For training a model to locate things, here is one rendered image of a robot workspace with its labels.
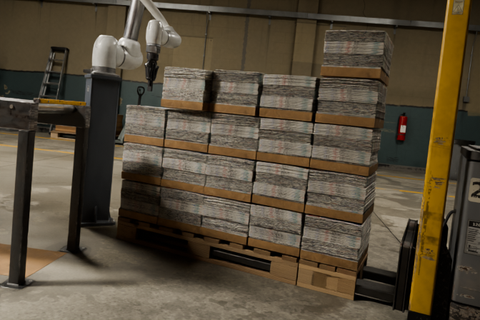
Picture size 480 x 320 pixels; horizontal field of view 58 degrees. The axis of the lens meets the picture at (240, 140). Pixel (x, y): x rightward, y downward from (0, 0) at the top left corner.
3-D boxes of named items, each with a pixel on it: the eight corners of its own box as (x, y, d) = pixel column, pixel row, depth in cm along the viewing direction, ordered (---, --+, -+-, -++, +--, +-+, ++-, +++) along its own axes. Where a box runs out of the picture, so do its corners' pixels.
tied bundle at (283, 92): (283, 119, 263) (286, 81, 262) (331, 124, 250) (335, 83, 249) (257, 117, 229) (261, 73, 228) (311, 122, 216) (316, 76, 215)
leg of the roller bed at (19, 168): (26, 282, 194) (37, 130, 190) (18, 287, 189) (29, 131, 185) (14, 280, 195) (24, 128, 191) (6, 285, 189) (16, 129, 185)
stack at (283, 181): (151, 226, 304) (162, 106, 298) (316, 265, 256) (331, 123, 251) (114, 238, 268) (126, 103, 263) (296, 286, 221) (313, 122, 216)
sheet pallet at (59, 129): (125, 141, 916) (127, 115, 912) (108, 144, 834) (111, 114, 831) (71, 136, 929) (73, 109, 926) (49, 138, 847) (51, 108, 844)
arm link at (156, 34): (154, 43, 270) (168, 46, 282) (156, 17, 269) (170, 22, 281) (141, 43, 276) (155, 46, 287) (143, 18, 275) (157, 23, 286)
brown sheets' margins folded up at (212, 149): (153, 206, 302) (160, 133, 299) (318, 241, 255) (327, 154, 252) (116, 215, 267) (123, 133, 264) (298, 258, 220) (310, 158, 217)
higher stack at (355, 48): (314, 264, 256) (338, 43, 248) (366, 277, 244) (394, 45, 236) (295, 286, 221) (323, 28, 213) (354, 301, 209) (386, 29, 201)
